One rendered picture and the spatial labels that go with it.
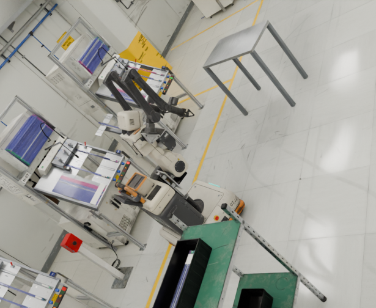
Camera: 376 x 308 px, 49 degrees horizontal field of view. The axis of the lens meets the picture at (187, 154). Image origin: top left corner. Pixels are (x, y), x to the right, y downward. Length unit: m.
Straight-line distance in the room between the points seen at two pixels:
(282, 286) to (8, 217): 4.13
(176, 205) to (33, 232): 3.08
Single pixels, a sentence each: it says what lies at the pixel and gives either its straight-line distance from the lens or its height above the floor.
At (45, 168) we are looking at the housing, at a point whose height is 1.24.
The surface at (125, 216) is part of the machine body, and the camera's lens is 4.85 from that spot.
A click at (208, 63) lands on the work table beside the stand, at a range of 4.49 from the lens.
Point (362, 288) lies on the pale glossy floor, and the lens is 2.90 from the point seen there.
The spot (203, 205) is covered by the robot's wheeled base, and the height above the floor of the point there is 0.28.
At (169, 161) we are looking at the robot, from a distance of 3.48.
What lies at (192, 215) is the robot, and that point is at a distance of 3.51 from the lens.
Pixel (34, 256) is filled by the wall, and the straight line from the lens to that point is 6.09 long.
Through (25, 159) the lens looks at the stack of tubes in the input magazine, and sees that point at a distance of 4.50.
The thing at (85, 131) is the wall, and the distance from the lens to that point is 6.80.
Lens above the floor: 2.40
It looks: 28 degrees down
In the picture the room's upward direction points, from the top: 46 degrees counter-clockwise
